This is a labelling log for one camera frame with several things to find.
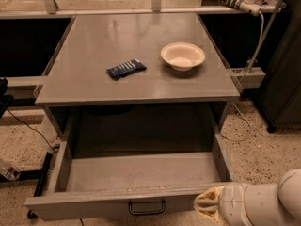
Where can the white power strip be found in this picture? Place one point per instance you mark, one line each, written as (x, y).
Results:
(251, 8)

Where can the black metal bar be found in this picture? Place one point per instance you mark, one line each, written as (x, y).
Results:
(41, 175)

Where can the black device at left edge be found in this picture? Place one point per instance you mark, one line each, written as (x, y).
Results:
(5, 100)

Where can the grey drawer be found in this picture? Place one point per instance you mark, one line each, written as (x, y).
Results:
(85, 184)

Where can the grey drawer cabinet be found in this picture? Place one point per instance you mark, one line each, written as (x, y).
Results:
(159, 109)

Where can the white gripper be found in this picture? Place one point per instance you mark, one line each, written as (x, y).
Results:
(231, 201)

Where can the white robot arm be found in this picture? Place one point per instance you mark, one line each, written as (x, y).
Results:
(277, 204)

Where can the black drawer handle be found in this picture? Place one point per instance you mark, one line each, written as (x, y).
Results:
(146, 208)

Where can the blue snack packet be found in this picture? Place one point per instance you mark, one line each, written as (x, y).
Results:
(126, 68)

